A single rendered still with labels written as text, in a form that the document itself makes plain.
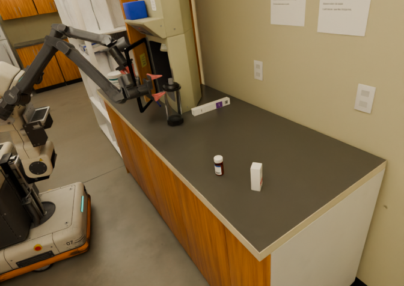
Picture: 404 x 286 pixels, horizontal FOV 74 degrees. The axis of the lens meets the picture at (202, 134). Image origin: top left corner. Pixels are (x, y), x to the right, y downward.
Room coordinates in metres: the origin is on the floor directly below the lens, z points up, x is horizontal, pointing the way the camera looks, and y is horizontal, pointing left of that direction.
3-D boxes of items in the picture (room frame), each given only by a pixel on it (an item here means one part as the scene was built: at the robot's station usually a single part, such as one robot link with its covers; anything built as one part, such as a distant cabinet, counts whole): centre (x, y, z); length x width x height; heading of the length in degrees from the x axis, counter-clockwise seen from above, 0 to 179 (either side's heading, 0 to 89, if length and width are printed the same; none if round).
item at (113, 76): (2.21, 0.63, 1.02); 0.13 x 0.13 x 0.15
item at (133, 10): (1.76, 0.29, 1.56); 0.10 x 0.10 x 0.09; 29
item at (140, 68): (1.69, 0.32, 1.19); 0.30 x 0.01 x 0.40; 165
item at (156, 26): (1.68, 0.24, 1.46); 0.32 x 0.11 x 0.10; 29
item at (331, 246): (1.58, 0.05, 0.45); 2.05 x 0.67 x 0.90; 29
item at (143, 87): (1.38, 0.27, 1.20); 0.07 x 0.07 x 0.10; 28
